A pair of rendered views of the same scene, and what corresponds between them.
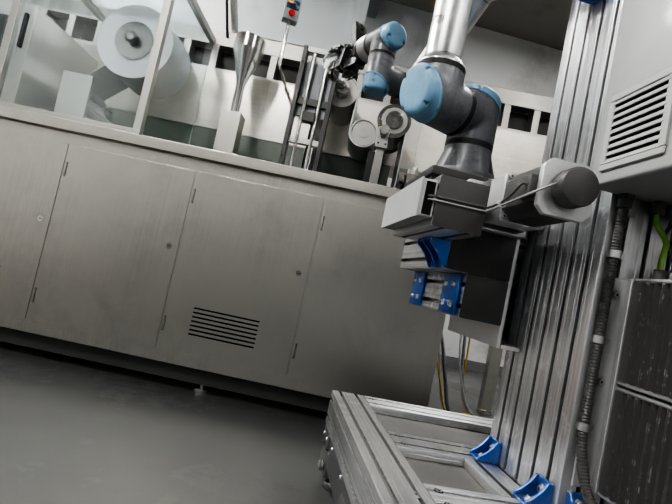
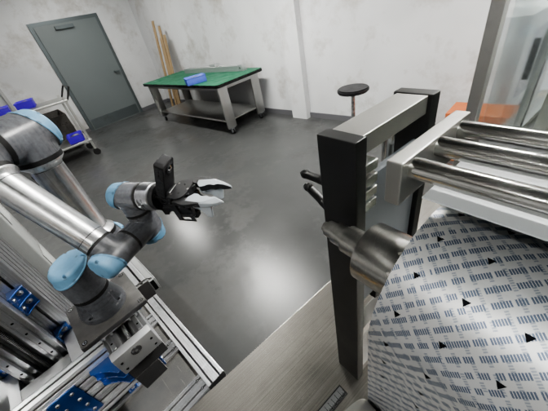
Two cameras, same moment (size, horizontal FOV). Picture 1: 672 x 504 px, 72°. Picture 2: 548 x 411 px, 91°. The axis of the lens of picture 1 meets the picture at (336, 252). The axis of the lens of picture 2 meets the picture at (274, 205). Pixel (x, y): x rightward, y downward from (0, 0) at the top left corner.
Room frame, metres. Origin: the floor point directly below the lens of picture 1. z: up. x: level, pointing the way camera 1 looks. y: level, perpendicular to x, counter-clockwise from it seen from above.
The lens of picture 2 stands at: (2.05, -0.05, 1.55)
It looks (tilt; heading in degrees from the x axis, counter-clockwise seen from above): 36 degrees down; 148
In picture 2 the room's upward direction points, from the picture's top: 13 degrees counter-clockwise
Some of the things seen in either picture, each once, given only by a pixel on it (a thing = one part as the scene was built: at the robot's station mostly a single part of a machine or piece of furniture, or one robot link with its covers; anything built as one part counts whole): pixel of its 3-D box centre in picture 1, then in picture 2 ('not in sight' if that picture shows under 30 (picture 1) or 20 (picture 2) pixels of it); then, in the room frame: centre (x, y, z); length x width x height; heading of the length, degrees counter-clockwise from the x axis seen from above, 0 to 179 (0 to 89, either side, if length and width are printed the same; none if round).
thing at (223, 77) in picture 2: not in sight; (201, 95); (-3.07, 2.17, 0.47); 2.59 x 1.06 x 0.94; 7
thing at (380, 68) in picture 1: (382, 76); (143, 227); (1.29, -0.03, 1.12); 0.11 x 0.08 x 0.11; 122
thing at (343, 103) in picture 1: (341, 102); not in sight; (2.12, 0.12, 1.34); 0.25 x 0.14 x 0.14; 179
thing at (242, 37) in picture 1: (249, 45); not in sight; (2.10, 0.59, 1.50); 0.14 x 0.14 x 0.06
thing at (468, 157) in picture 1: (464, 164); (96, 297); (1.13, -0.27, 0.87); 0.15 x 0.15 x 0.10
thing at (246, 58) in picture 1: (234, 110); not in sight; (2.10, 0.59, 1.19); 0.14 x 0.14 x 0.57
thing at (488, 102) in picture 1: (472, 118); (77, 274); (1.13, -0.26, 0.98); 0.13 x 0.12 x 0.14; 122
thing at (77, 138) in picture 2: not in sight; (49, 131); (-4.01, -0.30, 0.58); 1.27 x 0.71 x 1.15; 99
